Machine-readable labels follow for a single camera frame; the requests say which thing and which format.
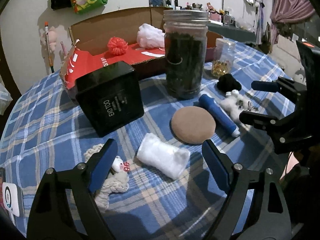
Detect tall glass jar dark contents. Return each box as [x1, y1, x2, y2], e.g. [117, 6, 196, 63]
[163, 10, 209, 99]

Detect white fluffy bunny keychain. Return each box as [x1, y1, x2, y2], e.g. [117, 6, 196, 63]
[219, 89, 258, 124]

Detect cream chunky knit scrunchie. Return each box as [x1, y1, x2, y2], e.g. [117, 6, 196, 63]
[94, 155, 130, 213]

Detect white square device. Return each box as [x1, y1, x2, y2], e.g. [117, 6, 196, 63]
[2, 182, 24, 217]

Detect blue plaid tablecloth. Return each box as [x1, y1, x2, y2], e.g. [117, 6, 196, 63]
[1, 43, 295, 239]

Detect small glass jar gold contents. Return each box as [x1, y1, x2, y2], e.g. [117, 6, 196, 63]
[211, 38, 235, 78]

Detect black EXOTOO box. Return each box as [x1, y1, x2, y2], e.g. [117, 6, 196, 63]
[75, 61, 144, 137]

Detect orange tipped stick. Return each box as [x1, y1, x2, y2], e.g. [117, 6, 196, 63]
[44, 22, 55, 73]

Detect white mesh bath pouf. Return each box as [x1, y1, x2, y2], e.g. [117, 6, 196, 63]
[137, 23, 165, 49]

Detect black pom pom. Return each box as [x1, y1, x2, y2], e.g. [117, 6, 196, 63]
[216, 74, 242, 93]

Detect blue and white sock roll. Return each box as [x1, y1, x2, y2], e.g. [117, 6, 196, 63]
[199, 94, 240, 138]

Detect tan round powder puff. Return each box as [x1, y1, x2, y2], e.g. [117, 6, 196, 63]
[171, 106, 216, 145]

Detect dark green covered side table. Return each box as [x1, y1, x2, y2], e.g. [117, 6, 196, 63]
[208, 22, 256, 44]

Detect coral red bath pouf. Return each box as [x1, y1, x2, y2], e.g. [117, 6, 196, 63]
[107, 37, 129, 56]

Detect cardboard box red lining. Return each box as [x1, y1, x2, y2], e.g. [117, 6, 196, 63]
[60, 7, 219, 100]

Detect purple curtain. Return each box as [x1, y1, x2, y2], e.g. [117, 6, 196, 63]
[270, 0, 316, 43]

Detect pink plush on wall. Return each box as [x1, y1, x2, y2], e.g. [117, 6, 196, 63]
[40, 27, 57, 53]

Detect white cloth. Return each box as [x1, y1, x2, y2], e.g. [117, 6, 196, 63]
[137, 133, 190, 180]

